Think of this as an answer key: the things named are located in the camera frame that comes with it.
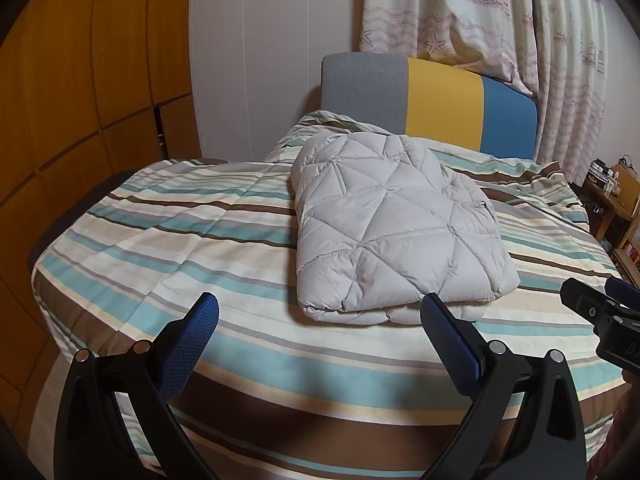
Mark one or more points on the wooden wardrobe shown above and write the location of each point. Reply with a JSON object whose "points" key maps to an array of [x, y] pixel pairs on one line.
{"points": [[90, 85]]}

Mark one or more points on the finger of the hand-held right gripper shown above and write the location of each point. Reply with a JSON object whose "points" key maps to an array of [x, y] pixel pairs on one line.
{"points": [[622, 290], [582, 302]]}

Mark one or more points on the striped duvet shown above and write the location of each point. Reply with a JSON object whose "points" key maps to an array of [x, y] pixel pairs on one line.
{"points": [[175, 240]]}

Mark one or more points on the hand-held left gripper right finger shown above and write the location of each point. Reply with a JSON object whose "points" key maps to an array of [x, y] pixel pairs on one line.
{"points": [[455, 347]]}

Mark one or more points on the ship print curtain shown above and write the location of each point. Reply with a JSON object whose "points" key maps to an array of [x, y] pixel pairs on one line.
{"points": [[440, 10], [565, 70]]}

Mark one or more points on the white quilted puffer jacket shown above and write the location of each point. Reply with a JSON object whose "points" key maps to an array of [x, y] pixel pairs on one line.
{"points": [[395, 230]]}

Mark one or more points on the wooden side table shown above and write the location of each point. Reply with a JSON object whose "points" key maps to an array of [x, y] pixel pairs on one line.
{"points": [[607, 200]]}

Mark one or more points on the grey yellow blue headboard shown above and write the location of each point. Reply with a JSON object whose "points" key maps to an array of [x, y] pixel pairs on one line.
{"points": [[440, 100]]}

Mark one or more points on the dark bed base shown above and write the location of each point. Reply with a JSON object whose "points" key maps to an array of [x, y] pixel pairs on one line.
{"points": [[75, 200]]}

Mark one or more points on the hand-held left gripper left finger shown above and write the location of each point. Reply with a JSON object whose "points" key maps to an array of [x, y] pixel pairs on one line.
{"points": [[192, 340]]}

